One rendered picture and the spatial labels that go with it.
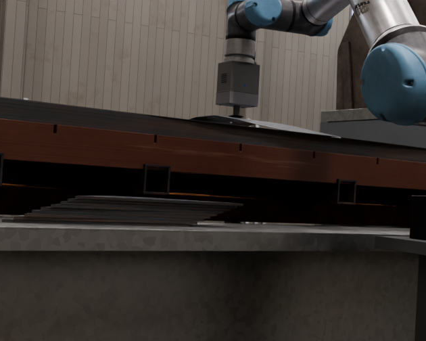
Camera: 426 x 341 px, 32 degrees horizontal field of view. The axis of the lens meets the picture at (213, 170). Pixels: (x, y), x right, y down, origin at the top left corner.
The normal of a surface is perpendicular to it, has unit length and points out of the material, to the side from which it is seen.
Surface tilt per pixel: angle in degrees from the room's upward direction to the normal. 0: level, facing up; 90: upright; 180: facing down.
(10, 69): 90
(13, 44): 90
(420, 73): 81
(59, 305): 90
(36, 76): 90
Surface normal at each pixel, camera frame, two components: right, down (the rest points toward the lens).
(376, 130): -0.82, -0.06
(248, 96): 0.53, 0.01
